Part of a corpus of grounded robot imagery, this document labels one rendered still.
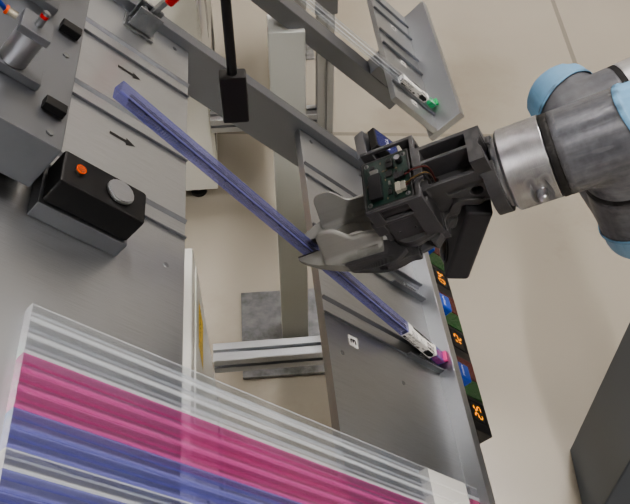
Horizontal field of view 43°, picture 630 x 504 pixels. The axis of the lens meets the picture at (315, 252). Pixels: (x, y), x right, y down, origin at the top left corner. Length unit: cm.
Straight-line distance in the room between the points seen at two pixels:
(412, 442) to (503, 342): 110
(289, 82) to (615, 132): 78
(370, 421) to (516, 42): 224
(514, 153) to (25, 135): 39
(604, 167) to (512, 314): 131
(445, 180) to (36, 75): 34
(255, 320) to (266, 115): 94
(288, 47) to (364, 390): 68
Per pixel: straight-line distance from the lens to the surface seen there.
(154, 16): 93
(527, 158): 69
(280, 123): 105
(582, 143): 69
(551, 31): 301
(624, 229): 78
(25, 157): 63
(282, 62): 134
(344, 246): 75
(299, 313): 179
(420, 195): 68
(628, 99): 70
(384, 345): 90
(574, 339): 198
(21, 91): 64
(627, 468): 151
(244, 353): 147
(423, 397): 91
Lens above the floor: 150
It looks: 47 degrees down
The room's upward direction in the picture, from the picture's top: straight up
